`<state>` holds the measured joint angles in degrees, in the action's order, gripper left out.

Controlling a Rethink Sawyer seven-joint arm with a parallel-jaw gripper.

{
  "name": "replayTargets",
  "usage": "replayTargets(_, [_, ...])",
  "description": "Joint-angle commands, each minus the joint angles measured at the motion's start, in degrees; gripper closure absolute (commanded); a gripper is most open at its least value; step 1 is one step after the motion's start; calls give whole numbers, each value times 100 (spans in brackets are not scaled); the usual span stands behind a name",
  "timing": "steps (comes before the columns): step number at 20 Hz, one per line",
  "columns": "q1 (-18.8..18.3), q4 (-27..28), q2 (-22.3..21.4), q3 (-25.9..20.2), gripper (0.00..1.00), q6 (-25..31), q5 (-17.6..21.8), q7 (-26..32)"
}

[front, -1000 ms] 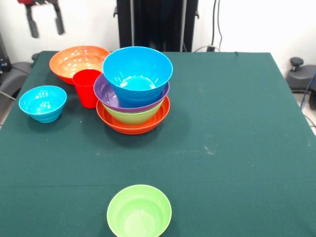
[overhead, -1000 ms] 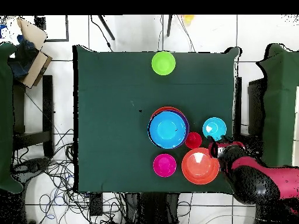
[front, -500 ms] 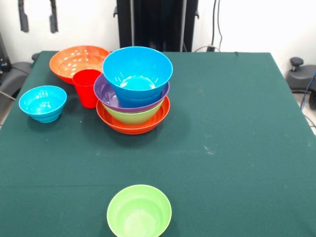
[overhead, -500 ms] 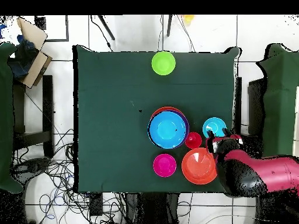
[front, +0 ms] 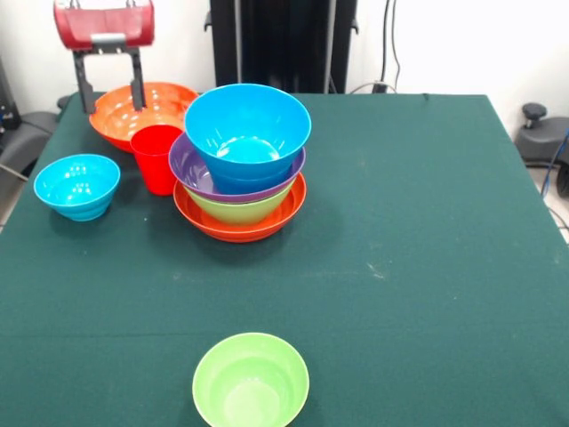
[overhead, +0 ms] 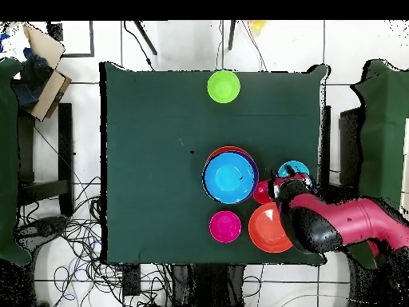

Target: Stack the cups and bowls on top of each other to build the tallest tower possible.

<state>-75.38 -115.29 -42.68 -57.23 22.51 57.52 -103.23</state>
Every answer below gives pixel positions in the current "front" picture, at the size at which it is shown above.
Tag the dark green tablecloth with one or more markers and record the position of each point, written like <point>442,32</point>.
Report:
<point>400,267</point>

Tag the large blue bowl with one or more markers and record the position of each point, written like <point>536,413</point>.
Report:
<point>246,120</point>

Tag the translucent blue straight-sided bowl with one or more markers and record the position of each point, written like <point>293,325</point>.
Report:
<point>249,184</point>

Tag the black pedestal leg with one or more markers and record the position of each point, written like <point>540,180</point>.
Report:
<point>542,138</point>
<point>26,133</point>

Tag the large green bowl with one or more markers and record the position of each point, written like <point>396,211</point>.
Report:
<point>235,213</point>

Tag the orange bowl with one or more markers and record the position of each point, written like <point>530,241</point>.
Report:
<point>240,233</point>
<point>120,120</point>

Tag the purple bowl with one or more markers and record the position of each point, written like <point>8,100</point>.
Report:
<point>189,169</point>

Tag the small blue ribbed bowl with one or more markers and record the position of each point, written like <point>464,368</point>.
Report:
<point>75,187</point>

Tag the red cup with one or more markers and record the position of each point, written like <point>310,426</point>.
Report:
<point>151,160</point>

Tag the small green bowl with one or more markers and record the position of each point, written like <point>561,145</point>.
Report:
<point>251,382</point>

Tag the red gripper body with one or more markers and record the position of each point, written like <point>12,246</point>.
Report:
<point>106,22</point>

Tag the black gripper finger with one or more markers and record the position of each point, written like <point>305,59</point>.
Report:
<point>138,84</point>
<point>84,89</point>

